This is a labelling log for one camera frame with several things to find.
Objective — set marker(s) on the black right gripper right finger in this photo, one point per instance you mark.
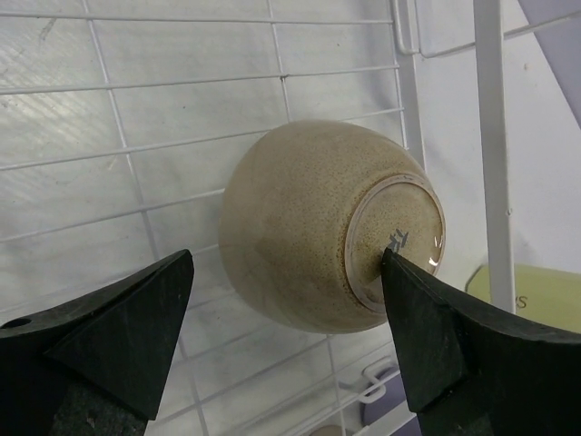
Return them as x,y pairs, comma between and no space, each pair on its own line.
469,368

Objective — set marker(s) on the lavender cup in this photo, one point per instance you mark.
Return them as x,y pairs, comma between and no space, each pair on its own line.
387,412

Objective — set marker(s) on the white wire dish rack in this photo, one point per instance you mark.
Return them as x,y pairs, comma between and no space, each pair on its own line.
122,123

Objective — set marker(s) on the pale yellow mug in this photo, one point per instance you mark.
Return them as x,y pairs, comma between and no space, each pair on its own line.
548,296

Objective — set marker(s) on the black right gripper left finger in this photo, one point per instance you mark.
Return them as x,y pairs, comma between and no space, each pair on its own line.
98,364

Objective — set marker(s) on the beige floral ceramic bowl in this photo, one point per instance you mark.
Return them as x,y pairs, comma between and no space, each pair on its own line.
307,215

